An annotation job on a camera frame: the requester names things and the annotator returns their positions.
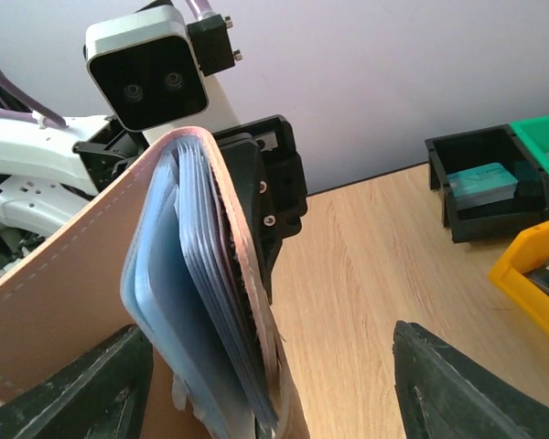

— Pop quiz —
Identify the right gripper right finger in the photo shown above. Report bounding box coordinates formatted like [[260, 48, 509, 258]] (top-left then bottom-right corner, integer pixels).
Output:
[[393, 320, 549, 439]]

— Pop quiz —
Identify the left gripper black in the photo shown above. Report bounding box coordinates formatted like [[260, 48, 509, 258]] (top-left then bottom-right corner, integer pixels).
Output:
[[72, 114, 309, 307]]

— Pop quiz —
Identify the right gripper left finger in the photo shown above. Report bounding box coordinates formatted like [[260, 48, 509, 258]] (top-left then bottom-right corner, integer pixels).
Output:
[[0, 325, 154, 439]]

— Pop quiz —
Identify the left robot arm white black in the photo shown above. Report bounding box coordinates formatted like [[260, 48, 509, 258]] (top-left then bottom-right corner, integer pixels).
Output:
[[0, 108, 307, 284]]

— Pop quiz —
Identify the teal card stack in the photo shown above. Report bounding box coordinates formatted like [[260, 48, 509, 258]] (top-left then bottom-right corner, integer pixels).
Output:
[[447, 162, 518, 210]]

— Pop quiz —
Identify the yellow triple bin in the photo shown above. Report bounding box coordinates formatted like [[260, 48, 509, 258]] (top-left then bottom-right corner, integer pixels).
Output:
[[487, 214, 549, 358]]

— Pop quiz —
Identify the black bin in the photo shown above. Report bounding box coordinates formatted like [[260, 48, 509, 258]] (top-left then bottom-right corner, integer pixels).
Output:
[[425, 124, 549, 243]]

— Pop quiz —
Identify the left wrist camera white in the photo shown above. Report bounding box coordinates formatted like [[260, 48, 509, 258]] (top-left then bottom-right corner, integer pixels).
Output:
[[84, 1, 242, 133]]

